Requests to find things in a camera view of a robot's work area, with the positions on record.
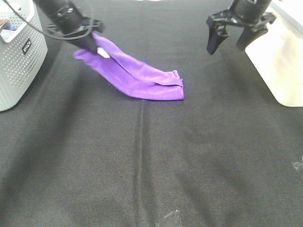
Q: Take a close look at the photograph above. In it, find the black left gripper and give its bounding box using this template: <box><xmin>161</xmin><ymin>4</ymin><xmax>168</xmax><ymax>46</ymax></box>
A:
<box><xmin>45</xmin><ymin>0</ymin><xmax>105</xmax><ymax>54</ymax></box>

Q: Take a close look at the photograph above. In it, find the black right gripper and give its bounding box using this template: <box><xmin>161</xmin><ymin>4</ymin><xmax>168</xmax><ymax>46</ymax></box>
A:
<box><xmin>206</xmin><ymin>0</ymin><xmax>276</xmax><ymax>55</ymax></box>

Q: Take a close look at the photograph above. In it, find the purple microfiber towel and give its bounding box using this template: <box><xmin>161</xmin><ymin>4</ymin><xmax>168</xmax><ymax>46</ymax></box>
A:
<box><xmin>73</xmin><ymin>34</ymin><xmax>185</xmax><ymax>101</ymax></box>

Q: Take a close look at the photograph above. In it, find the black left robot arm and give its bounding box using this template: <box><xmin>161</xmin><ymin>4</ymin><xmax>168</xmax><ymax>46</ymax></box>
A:
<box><xmin>34</xmin><ymin>0</ymin><xmax>104</xmax><ymax>54</ymax></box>

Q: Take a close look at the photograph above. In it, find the white plastic bin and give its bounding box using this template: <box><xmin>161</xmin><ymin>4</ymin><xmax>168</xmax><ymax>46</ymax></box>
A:
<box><xmin>245</xmin><ymin>0</ymin><xmax>303</xmax><ymax>107</ymax></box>

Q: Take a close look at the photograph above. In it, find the grey perforated laundry basket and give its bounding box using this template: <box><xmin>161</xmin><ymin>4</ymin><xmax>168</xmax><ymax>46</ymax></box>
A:
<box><xmin>0</xmin><ymin>0</ymin><xmax>47</xmax><ymax>111</ymax></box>

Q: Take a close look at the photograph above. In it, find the grey towel in basket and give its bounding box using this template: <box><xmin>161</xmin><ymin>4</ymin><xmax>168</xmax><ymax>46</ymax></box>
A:
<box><xmin>0</xmin><ymin>25</ymin><xmax>17</xmax><ymax>40</ymax></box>

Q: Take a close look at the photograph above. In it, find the brown towel in basket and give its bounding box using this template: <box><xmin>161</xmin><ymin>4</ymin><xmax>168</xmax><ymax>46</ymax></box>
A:
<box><xmin>0</xmin><ymin>19</ymin><xmax>8</xmax><ymax>30</ymax></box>

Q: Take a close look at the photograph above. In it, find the black table cloth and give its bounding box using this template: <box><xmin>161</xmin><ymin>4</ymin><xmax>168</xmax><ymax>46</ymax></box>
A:
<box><xmin>0</xmin><ymin>0</ymin><xmax>303</xmax><ymax>227</ymax></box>

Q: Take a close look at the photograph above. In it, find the clear tape scrap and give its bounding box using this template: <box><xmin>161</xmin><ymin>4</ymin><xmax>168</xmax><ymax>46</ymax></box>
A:
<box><xmin>292</xmin><ymin>158</ymin><xmax>303</xmax><ymax>172</ymax></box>

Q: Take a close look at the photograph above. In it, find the clear tape piece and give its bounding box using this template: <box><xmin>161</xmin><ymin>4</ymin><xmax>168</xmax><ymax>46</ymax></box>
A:
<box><xmin>158</xmin><ymin>210</ymin><xmax>182</xmax><ymax>227</ymax></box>

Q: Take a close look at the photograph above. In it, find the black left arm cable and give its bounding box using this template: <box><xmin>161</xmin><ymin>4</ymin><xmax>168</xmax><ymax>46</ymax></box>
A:
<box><xmin>0</xmin><ymin>0</ymin><xmax>100</xmax><ymax>41</ymax></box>

